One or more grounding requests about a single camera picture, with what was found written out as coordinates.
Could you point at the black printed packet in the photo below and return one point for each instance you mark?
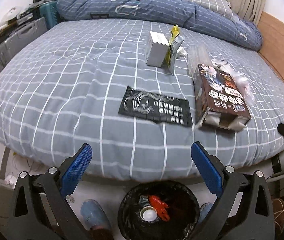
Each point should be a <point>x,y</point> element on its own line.
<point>157,107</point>

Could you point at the red crumpled wrapper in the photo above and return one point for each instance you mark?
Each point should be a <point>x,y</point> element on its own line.
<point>157,203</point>

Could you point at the brown checked slipper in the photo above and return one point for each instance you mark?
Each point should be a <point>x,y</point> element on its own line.
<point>279,212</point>

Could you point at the pile of dark clutter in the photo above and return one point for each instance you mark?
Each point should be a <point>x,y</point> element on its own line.
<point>28,17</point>

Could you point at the black trash bin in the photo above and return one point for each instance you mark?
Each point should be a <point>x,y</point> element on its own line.
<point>132,200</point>

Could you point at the yellow and silver packet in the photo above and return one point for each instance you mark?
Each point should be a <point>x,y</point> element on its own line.
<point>175,47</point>

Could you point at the bed with grey checked sheet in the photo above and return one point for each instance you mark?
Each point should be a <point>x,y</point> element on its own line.
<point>56,92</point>

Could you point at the white plastic object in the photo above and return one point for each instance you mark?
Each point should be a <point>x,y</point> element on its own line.
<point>9,15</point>

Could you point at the teal hard suitcase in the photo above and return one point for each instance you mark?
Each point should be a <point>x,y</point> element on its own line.
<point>50,15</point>

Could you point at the white tissue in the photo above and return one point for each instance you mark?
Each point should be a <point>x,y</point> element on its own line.
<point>182,53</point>

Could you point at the blue slipper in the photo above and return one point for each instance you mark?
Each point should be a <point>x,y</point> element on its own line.
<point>205,210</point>
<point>93,213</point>

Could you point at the clear bubble wrap bag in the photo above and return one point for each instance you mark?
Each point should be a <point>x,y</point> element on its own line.
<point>199,55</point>

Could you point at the wooden bed frame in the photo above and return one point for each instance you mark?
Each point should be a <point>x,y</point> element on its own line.
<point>282,42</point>

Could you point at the brown printed cardboard box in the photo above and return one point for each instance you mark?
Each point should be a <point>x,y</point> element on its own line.
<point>219,97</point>

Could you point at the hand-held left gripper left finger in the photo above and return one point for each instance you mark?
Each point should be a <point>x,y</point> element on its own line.
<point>78,170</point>

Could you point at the blue striped quilt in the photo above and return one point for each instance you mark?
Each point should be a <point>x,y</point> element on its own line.
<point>144,7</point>

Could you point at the white round lid in bin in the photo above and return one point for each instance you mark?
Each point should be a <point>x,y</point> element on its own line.
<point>148,215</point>

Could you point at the clear plastic bag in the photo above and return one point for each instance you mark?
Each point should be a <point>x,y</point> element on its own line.
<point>242,82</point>

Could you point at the white cardboard box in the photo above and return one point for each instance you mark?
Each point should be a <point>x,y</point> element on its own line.
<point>157,52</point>

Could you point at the black bed bracket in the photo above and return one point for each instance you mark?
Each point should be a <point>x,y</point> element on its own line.
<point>276,165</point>

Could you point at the grey hard suitcase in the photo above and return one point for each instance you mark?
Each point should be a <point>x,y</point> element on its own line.
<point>19,42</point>

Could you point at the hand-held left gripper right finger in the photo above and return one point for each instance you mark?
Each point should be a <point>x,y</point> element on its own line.
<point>207,167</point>

